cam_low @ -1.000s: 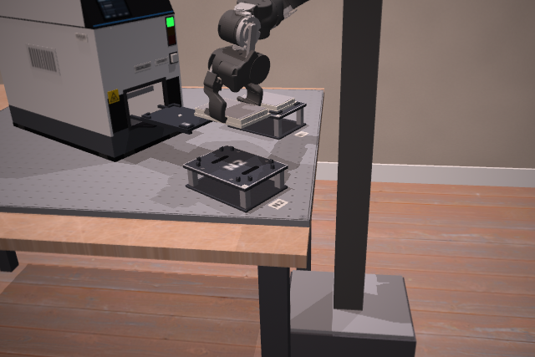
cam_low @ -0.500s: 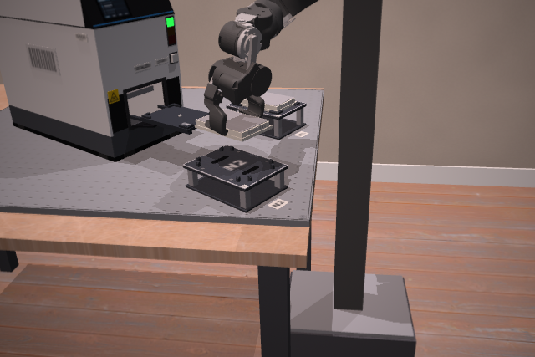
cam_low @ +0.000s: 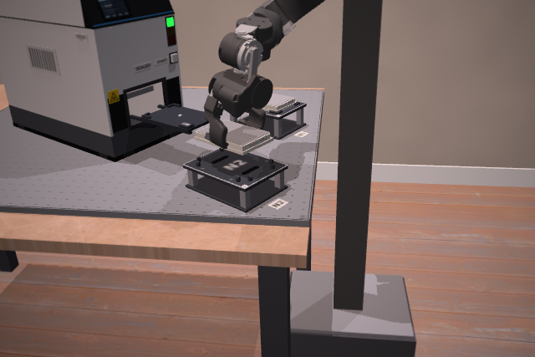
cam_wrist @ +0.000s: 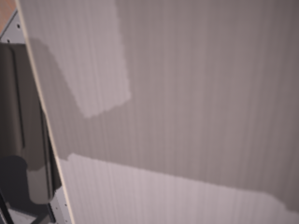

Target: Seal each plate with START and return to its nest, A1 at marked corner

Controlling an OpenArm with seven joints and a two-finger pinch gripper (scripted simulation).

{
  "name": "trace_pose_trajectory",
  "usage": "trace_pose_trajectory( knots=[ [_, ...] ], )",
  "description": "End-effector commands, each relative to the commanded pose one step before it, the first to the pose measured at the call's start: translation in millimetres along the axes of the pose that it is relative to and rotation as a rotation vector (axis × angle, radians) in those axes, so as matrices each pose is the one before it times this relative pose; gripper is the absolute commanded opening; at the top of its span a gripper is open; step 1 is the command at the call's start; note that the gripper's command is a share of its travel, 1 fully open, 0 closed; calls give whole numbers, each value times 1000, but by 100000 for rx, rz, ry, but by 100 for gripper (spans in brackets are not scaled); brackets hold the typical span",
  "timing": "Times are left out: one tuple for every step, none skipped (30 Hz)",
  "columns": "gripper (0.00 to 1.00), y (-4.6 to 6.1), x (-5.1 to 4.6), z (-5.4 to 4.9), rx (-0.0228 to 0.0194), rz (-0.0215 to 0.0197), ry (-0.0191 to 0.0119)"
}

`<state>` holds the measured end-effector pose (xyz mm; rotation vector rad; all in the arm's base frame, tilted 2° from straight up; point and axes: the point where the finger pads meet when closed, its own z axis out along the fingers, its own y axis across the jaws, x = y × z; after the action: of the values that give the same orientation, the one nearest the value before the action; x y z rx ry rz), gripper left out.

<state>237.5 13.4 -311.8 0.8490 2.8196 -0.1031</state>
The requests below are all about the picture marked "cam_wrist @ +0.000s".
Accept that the black plate nest on grey legs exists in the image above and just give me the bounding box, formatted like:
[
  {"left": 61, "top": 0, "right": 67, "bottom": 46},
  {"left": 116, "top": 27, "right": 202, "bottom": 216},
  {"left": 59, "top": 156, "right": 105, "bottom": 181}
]
[{"left": 0, "top": 155, "right": 56, "bottom": 224}]

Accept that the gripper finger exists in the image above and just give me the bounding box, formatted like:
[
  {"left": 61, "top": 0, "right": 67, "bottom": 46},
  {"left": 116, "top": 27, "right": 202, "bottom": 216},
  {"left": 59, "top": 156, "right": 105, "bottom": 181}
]
[{"left": 0, "top": 43, "right": 62, "bottom": 204}]

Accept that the grey perforated base plate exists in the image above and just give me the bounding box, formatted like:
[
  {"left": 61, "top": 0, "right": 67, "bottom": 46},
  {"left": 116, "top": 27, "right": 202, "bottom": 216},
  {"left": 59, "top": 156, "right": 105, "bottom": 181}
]
[{"left": 0, "top": 7, "right": 72, "bottom": 224}]

